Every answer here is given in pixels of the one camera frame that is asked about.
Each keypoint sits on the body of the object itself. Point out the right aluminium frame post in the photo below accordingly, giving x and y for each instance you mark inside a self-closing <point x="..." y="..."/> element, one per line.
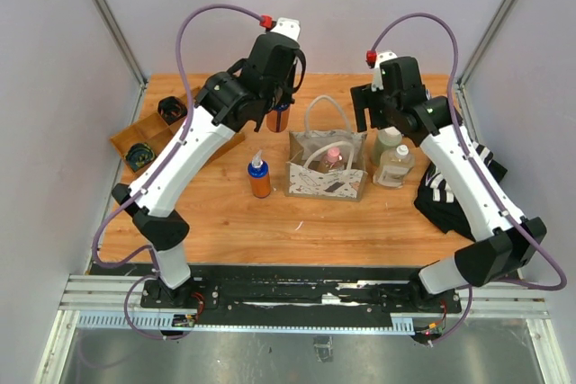
<point x="496" y="22"/>

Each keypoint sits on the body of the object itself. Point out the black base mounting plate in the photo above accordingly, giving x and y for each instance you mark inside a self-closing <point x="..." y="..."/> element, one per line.
<point x="188" y="295"/>

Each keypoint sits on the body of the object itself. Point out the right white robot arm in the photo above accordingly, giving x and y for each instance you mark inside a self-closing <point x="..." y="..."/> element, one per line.
<point x="504" y="238"/>

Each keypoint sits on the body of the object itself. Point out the left aluminium frame post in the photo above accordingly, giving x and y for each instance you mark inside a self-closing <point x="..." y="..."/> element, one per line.
<point x="120" y="41"/>

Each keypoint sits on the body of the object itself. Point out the wooden compartment tray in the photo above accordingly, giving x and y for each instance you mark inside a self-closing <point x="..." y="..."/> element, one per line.
<point x="151" y="129"/>

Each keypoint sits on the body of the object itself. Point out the white cap clear square bottle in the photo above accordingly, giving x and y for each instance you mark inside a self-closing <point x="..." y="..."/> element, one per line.
<point x="395" y="164"/>

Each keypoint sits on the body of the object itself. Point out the orange bottle blue cap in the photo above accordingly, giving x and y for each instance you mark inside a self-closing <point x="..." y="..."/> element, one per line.
<point x="277" y="119"/>

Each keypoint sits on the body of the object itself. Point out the blue collar orange spray bottle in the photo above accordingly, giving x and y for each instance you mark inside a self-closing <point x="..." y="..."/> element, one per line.
<point x="258" y="173"/>

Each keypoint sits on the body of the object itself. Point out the aluminium frame post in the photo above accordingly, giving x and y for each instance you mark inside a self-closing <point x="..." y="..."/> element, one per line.
<point x="120" y="41"/>
<point x="496" y="22"/>

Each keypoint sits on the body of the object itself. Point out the white lid green jar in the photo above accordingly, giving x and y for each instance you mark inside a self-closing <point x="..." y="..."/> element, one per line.
<point x="386" y="139"/>

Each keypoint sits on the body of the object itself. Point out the rolled black belt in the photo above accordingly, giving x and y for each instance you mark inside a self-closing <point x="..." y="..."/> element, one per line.
<point x="171" y="109"/>

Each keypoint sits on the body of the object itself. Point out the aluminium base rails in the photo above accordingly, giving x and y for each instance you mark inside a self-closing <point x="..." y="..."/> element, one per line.
<point x="104" y="292"/>

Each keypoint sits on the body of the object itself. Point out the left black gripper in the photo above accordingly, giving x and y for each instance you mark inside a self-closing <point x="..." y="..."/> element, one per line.
<point x="287" y="97"/>

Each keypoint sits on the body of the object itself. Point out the patterned canvas tote bag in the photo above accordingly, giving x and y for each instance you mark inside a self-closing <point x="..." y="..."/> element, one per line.
<point x="306" y="148"/>

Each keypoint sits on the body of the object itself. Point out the pink cap clear bottle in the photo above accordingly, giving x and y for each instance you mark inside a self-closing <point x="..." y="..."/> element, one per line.
<point x="331" y="161"/>

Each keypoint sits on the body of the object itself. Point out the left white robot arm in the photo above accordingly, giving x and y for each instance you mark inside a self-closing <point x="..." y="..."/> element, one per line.
<point x="228" y="100"/>

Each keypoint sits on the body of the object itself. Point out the rolled dark blue-yellow belt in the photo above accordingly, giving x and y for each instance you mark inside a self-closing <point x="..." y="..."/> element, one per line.
<point x="139" y="155"/>

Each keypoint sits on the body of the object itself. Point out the grey slotted cable duct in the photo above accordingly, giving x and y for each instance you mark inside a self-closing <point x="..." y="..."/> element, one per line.
<point x="166" y="321"/>

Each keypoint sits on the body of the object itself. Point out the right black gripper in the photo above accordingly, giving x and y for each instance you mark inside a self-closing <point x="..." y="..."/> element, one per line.
<point x="364" y="97"/>

